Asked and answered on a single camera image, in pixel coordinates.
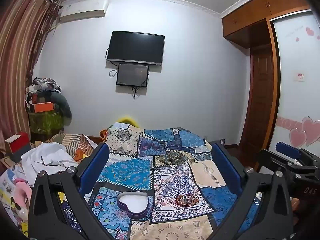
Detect orange striped blanket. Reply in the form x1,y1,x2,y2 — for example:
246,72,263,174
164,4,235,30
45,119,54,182
51,133,97,161

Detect yellow fluffy object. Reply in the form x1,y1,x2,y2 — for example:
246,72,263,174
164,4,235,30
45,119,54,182
118,115,140,128

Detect black wall television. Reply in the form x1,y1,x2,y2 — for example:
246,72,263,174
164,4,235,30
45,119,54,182
107,31,165,66

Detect white heart-print sliding door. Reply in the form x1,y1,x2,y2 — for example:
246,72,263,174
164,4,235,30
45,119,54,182
269,9,320,157

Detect white cloth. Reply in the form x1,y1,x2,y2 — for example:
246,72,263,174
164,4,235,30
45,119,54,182
21,142,81,173

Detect green patterned bag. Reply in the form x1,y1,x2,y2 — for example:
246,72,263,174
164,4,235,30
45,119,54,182
27,111,64,135

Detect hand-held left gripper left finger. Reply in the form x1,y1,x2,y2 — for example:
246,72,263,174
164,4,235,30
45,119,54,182
27,142,118,240

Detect dark green jacket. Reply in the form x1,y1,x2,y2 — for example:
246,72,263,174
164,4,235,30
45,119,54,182
50,91,73,126

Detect orange box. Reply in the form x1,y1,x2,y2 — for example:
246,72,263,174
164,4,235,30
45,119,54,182
34,102,54,113

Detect red box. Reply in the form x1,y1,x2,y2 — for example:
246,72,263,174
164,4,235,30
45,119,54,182
5,132,31,155

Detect blue patchwork blanket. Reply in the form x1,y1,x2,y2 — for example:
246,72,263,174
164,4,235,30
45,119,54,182
57,122,265,240

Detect white air conditioner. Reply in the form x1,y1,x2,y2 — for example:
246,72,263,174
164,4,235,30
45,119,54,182
59,0,110,23

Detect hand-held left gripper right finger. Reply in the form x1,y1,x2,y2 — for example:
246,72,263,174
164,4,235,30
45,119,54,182
209,139,292,240

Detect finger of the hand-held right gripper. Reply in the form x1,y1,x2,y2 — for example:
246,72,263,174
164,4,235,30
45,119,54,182
276,142,319,167
255,149,304,180

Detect cartoon printed sheet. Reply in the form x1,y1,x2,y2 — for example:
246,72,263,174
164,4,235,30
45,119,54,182
0,165,35,232

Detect brown wooden door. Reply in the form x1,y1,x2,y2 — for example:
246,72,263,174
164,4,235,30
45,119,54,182
239,44,279,153

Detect purple heart-shaped tin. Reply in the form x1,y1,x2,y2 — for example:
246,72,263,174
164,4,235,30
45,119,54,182
117,191,149,221

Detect striped pink curtain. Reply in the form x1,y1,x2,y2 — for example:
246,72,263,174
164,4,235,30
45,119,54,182
0,0,62,155

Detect small black wall monitor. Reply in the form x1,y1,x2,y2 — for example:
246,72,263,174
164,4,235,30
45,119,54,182
116,63,150,88

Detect wooden wardrobe cabinet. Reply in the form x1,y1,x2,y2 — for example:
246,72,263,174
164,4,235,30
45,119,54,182
221,0,311,48

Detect pile of clothes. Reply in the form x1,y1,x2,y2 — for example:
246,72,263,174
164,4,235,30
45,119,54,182
25,77,63,104

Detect orange beaded bracelet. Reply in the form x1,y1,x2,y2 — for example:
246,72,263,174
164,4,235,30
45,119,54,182
175,194,201,207

